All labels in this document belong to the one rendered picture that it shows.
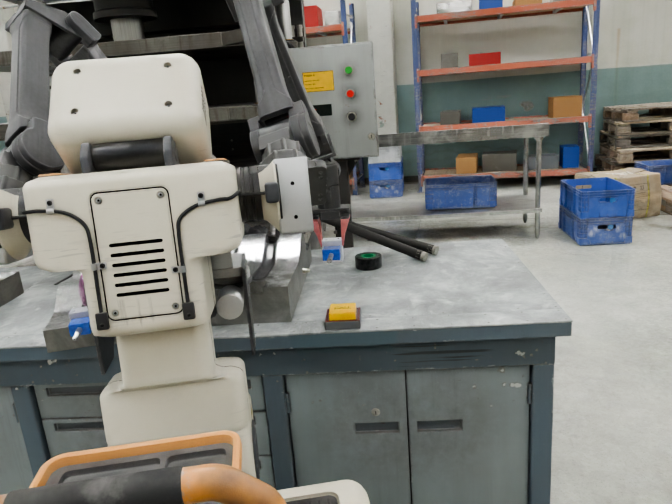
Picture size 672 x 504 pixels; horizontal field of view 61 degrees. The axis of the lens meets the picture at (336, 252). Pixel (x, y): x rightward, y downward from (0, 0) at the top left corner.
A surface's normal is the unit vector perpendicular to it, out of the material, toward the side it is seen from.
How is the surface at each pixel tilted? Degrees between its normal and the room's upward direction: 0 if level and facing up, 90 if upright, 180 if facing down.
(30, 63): 57
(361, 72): 90
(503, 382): 90
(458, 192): 93
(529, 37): 90
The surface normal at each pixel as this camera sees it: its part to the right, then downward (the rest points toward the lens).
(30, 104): 0.72, -0.54
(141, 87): 0.05, -0.46
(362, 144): -0.06, 0.28
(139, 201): 0.13, 0.12
